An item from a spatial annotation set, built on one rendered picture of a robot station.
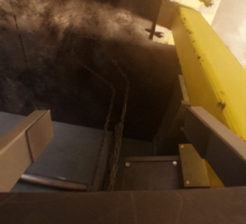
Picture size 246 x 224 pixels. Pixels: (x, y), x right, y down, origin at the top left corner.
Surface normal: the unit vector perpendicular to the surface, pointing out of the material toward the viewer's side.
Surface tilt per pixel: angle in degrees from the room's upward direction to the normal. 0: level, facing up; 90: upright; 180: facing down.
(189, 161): 90
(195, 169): 90
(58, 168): 90
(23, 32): 0
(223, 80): 90
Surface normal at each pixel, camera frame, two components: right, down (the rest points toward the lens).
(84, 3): -0.11, 0.65
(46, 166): 0.12, -0.74
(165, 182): -0.22, -0.75
